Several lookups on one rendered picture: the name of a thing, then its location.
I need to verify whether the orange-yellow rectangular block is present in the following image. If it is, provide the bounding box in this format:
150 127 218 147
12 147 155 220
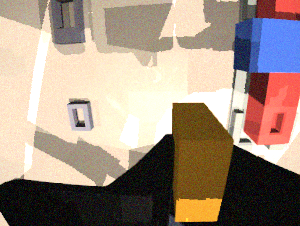
173 102 235 222

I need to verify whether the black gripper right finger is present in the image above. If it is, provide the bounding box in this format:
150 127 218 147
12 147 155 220
220 145 300 226

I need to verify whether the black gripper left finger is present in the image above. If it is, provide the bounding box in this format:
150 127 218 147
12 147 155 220
0 134 175 226

